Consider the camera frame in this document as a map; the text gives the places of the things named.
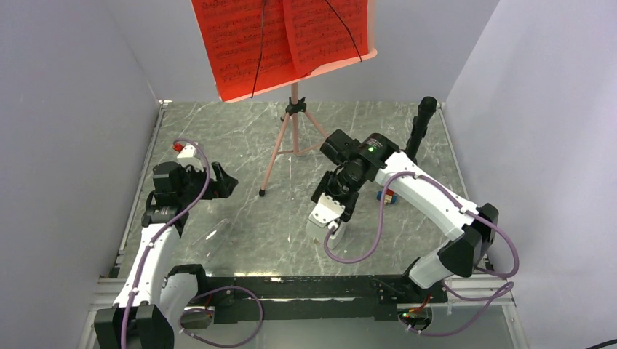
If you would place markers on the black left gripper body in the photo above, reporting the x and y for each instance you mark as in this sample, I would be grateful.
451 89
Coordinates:
193 181

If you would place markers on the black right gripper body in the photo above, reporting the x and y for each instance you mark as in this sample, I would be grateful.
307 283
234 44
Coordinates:
341 188

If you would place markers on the clear plastic metronome cover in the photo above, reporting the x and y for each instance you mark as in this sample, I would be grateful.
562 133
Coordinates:
206 245

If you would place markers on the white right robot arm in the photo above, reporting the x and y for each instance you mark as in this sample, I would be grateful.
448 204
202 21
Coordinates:
469 229

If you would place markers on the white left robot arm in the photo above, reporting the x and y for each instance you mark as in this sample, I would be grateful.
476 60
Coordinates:
146 311

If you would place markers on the red blue toy block car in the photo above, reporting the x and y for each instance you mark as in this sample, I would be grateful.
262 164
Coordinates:
387 196

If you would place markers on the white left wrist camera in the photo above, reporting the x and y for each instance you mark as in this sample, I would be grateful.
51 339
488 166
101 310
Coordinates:
187 155

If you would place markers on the black recorder on round base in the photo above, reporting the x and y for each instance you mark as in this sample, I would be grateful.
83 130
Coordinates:
426 109

